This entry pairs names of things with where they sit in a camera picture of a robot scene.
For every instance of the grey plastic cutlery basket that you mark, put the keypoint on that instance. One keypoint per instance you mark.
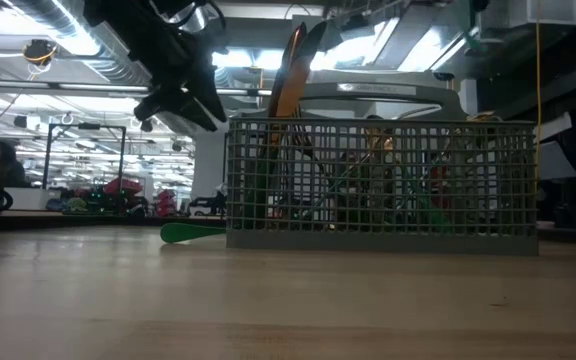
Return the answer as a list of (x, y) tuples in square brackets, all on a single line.
[(383, 245)]

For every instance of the person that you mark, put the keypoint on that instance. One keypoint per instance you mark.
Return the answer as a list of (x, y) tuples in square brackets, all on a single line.
[(3, 170)]

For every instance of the black metal table frame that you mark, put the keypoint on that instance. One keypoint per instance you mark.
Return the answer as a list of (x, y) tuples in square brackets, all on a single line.
[(68, 221)]

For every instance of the long ceiling light bar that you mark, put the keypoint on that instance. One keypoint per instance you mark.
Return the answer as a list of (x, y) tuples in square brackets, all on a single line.
[(18, 84)]

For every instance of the white panel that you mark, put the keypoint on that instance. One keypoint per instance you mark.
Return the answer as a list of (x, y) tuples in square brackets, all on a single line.
[(555, 160)]

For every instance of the red bag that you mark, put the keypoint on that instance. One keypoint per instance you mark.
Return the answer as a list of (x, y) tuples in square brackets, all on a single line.
[(123, 186)]

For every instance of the white ceiling unit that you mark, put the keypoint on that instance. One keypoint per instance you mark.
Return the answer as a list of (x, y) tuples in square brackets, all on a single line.
[(528, 12)]

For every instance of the white column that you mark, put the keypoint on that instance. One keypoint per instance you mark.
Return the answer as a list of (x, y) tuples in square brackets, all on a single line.
[(208, 165)]

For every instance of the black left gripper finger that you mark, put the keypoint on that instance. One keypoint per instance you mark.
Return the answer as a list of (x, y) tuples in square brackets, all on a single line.
[(190, 110), (207, 90)]

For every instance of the black round ceiling fixture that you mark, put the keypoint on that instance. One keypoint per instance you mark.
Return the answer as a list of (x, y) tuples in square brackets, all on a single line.
[(39, 50)]

